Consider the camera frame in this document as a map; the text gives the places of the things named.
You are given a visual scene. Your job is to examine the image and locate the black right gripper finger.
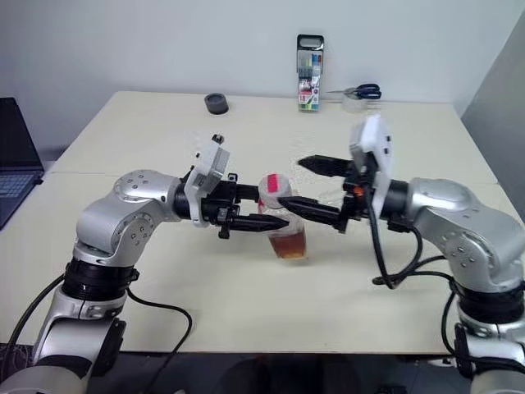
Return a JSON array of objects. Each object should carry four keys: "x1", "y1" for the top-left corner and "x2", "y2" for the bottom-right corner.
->
[
  {"x1": 277, "y1": 196, "x2": 344, "y2": 227},
  {"x1": 298, "y1": 154, "x2": 349, "y2": 177}
]

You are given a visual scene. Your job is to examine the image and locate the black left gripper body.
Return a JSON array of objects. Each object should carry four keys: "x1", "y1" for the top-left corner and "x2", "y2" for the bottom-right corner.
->
[{"x1": 200, "y1": 173, "x2": 242, "y2": 240}]

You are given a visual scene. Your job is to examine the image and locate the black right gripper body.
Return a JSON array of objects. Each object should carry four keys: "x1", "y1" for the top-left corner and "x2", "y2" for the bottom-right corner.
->
[{"x1": 336, "y1": 157, "x2": 381, "y2": 236}]

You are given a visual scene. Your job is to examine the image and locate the clear bottle with brown drink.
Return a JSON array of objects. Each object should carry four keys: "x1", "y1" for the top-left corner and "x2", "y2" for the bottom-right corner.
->
[{"x1": 257, "y1": 172, "x2": 309, "y2": 264}]

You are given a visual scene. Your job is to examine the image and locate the marker pen pack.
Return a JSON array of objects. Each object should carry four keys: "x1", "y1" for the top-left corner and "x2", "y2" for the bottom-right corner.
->
[{"x1": 295, "y1": 34, "x2": 325, "y2": 114}]

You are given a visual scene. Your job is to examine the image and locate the black round container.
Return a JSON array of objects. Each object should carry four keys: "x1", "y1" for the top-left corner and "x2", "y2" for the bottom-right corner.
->
[{"x1": 204, "y1": 93, "x2": 230, "y2": 116}]

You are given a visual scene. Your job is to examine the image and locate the dark laptop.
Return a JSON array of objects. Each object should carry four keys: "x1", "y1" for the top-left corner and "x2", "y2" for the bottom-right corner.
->
[{"x1": 0, "y1": 97, "x2": 45, "y2": 231}]

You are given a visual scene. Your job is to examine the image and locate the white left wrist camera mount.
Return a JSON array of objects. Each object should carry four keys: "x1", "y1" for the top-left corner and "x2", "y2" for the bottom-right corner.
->
[{"x1": 183, "y1": 131, "x2": 233, "y2": 228}]

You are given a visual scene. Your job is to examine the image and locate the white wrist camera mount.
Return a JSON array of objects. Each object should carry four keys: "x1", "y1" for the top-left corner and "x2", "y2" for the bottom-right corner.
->
[
  {"x1": 348, "y1": 113, "x2": 397, "y2": 219},
  {"x1": 183, "y1": 131, "x2": 233, "y2": 228}
]

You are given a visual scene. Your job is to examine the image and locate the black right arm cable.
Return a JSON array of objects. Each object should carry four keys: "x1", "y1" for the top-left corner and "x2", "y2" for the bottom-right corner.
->
[{"x1": 367, "y1": 195, "x2": 453, "y2": 291}]

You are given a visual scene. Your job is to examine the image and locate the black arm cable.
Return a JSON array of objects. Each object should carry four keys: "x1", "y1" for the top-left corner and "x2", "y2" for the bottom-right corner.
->
[
  {"x1": 125, "y1": 286, "x2": 193, "y2": 385},
  {"x1": 367, "y1": 195, "x2": 453, "y2": 291}
]

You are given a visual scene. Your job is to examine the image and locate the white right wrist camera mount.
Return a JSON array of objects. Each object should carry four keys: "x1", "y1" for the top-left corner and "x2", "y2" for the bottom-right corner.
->
[{"x1": 348, "y1": 113, "x2": 397, "y2": 219}]

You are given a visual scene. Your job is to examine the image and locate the blue handled scissors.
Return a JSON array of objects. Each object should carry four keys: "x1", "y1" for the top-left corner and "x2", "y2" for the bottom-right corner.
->
[{"x1": 326, "y1": 83, "x2": 383, "y2": 100}]

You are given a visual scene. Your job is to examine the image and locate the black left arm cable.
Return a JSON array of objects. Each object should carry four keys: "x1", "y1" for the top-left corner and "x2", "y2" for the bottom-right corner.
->
[{"x1": 125, "y1": 286, "x2": 193, "y2": 385}]

